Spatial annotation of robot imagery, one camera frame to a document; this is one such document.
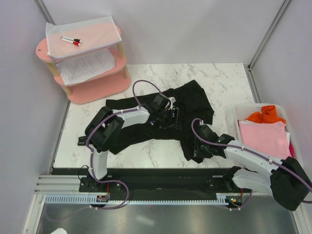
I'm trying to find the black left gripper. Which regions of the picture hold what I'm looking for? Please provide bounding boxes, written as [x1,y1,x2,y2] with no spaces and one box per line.
[156,108,182,131]

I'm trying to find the black printed t-shirt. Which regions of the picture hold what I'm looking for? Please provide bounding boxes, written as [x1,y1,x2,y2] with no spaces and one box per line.
[110,80,214,163]

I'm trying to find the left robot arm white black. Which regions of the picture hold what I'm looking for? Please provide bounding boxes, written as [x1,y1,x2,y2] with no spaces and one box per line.
[85,104,182,192]

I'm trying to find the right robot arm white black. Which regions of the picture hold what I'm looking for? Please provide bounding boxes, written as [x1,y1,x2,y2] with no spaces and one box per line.
[195,134,312,211]

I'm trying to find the white plastic laundry basket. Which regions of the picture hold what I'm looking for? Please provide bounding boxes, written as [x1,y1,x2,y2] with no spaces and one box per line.
[233,103,303,164]

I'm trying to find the pink t-shirt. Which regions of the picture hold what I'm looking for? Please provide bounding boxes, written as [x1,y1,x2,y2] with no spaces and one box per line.
[238,120,293,159]

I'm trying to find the pink three-tier wooden shelf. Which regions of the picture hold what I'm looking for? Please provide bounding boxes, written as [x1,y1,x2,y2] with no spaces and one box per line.
[36,25,132,105]

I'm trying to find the orange t-shirt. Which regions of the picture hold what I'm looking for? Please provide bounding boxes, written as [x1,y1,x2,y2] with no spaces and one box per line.
[246,105,286,124]

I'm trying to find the magenta garment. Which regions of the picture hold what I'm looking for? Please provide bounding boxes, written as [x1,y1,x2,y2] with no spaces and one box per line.
[289,142,297,159]

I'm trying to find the green cap marker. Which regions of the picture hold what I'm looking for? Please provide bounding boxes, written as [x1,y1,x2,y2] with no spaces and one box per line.
[78,136,87,142]

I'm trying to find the printed paper sheets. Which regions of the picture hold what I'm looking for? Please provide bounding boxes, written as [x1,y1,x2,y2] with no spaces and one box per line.
[57,49,115,85]

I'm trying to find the white mesh zipper pouch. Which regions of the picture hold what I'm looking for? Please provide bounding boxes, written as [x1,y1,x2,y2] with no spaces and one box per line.
[45,16,122,60]

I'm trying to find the black cap whiteboard marker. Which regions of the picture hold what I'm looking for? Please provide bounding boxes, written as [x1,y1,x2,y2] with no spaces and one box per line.
[61,36,83,43]

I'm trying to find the red cap whiteboard marker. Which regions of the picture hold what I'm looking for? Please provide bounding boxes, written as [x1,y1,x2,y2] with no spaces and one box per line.
[61,38,81,47]

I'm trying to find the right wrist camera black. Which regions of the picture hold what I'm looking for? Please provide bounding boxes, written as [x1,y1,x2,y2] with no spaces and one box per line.
[197,125,218,142]

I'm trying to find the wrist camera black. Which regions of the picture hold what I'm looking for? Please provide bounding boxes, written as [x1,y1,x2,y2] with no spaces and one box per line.
[152,94,170,111]
[197,125,218,142]

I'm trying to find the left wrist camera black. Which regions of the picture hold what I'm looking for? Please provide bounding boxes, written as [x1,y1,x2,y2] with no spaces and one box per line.
[152,94,170,111]

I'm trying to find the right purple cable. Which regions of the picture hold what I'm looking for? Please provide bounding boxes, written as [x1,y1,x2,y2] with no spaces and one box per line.
[191,118,312,211]

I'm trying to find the purple cable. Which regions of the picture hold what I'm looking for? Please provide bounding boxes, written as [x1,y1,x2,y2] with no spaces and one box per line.
[43,79,169,221]
[191,118,312,211]

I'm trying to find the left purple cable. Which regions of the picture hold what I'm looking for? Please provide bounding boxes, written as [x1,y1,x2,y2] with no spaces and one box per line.
[43,79,169,221]

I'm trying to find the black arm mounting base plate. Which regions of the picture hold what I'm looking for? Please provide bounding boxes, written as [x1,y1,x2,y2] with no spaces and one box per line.
[79,168,242,201]

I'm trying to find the aluminium rail frame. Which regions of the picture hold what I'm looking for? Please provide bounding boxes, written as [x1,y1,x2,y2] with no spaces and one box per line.
[34,174,301,195]

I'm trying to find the white slotted cable duct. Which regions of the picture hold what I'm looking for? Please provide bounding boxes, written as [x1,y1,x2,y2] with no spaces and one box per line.
[45,194,229,205]

